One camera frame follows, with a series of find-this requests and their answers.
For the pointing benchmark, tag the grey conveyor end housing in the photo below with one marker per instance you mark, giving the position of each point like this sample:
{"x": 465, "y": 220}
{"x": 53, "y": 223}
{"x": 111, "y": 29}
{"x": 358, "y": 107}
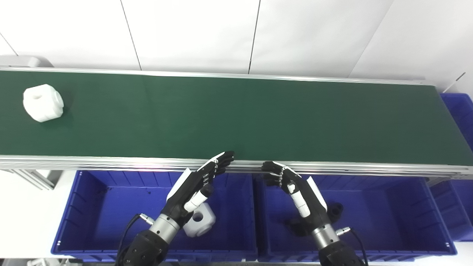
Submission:
{"x": 26, "y": 61}

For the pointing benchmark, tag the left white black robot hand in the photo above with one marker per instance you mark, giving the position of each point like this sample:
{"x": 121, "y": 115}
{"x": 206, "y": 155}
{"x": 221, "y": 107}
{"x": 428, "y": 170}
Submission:
{"x": 181, "y": 201}

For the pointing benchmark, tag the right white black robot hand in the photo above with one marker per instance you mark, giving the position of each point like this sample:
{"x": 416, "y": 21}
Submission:
{"x": 312, "y": 207}

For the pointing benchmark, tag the blue plastic bin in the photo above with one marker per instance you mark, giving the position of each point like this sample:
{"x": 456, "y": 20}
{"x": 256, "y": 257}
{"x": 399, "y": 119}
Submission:
{"x": 388, "y": 214}
{"x": 111, "y": 207}
{"x": 460, "y": 111}

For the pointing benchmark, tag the white plastic part with hole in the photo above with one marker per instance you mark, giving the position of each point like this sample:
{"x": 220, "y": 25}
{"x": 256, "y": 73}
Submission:
{"x": 202, "y": 222}
{"x": 42, "y": 105}

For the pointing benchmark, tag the aluminium conveyor support leg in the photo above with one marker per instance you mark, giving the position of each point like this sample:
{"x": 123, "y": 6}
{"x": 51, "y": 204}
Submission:
{"x": 33, "y": 179}

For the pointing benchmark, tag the black plastic part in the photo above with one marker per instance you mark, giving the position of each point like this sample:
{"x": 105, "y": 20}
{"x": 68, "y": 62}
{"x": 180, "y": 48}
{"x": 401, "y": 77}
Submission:
{"x": 297, "y": 228}
{"x": 335, "y": 211}

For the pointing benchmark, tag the green conveyor belt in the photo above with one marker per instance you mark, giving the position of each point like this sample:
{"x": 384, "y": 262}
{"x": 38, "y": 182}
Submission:
{"x": 236, "y": 118}
{"x": 111, "y": 162}

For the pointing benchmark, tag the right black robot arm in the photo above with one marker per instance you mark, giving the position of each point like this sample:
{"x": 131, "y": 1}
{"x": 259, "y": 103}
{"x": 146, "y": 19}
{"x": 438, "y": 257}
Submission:
{"x": 338, "y": 256}

